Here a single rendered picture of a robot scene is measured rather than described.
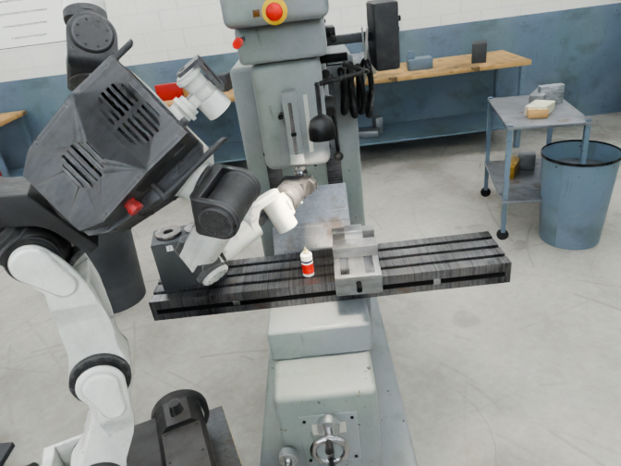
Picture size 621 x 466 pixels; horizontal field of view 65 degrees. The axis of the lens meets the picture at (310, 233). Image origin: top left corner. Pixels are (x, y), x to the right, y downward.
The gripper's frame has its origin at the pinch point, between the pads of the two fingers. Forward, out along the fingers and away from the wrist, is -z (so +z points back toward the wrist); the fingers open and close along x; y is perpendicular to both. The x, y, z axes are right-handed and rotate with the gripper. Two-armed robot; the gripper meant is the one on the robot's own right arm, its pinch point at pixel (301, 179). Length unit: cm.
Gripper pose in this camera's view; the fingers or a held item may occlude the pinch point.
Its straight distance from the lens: 160.5
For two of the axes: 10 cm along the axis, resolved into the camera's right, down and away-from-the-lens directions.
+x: -9.5, -0.4, 3.1
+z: -3.0, 4.7, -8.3
